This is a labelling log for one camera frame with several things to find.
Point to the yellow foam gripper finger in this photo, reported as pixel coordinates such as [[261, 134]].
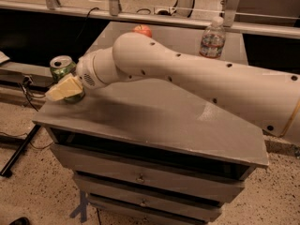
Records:
[[68, 87]]

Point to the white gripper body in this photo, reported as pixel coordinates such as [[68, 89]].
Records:
[[84, 72]]

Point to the green soda can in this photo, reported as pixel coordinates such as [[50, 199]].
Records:
[[60, 66]]

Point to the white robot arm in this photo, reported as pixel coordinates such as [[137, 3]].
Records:
[[265, 98]]

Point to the black floor bar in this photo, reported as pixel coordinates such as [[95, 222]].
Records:
[[6, 171]]

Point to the red apple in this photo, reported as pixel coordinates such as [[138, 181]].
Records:
[[143, 29]]

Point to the grey drawer cabinet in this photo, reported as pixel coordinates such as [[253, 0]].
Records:
[[157, 122]]

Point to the blue tape cross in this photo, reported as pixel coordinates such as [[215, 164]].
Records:
[[81, 209]]

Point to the clear plastic water bottle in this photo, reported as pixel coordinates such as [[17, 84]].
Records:
[[213, 39]]

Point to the middle grey drawer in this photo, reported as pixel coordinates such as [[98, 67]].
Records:
[[144, 198]]

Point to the grey drawer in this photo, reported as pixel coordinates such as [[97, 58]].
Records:
[[148, 174], [144, 198], [142, 214]]

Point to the bottom grey drawer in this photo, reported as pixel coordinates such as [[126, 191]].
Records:
[[142, 214]]

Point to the top grey drawer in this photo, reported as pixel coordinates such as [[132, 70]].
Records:
[[148, 174]]

